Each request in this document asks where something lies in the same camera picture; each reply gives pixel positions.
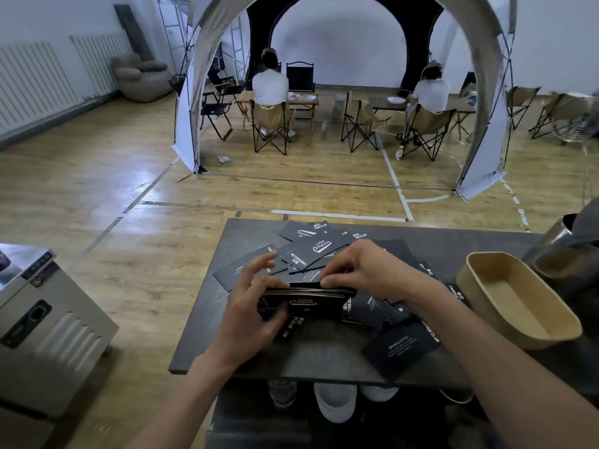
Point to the person's left hand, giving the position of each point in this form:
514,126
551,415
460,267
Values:
238,322

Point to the person's right hand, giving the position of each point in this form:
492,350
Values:
379,273

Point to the person's left thumb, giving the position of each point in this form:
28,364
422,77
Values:
280,317

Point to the person's right thumb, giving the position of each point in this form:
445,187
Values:
338,280

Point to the stack of black cards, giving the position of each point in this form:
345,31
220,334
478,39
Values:
309,299

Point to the person's left forearm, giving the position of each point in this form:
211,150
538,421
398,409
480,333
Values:
182,406

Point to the person's right forearm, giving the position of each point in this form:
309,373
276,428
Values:
500,364

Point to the scattered pile of black cards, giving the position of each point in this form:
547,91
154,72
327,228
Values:
402,353

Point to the plastic bottle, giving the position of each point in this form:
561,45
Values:
398,152

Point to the beige folding camp chair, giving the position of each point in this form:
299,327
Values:
428,130
520,100
360,119
270,123
554,112

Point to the brown paper tray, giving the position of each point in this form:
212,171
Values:
514,303

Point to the dark camp table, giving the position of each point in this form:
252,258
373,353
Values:
383,106

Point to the wooden camp table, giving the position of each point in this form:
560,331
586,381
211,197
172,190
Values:
304,103

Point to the white plate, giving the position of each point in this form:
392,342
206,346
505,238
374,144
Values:
395,99
304,97

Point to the black high-back chair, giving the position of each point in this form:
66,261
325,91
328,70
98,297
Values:
300,75

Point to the black folding chair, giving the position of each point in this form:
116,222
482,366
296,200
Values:
220,98

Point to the grey and white dome tent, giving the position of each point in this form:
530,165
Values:
486,116

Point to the stainless steel pitcher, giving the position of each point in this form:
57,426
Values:
568,257

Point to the stainless steel appliance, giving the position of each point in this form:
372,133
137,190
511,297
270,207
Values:
42,341

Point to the beige armchair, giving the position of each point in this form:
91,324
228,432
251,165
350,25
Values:
140,79

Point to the metal floor fan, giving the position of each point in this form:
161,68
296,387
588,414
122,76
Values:
580,121

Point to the metal rack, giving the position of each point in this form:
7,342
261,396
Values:
174,37

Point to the dark wooden board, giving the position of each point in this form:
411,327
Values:
133,32

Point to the white wall radiator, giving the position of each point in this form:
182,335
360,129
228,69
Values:
32,88
100,60

